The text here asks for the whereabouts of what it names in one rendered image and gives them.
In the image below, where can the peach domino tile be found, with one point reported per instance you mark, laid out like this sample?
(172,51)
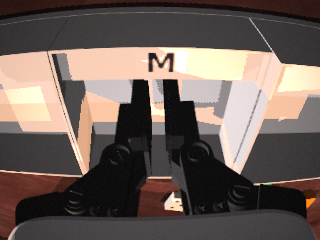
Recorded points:
(174,202)

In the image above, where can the peach open-top bin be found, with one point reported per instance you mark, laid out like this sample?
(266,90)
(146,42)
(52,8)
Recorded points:
(229,63)

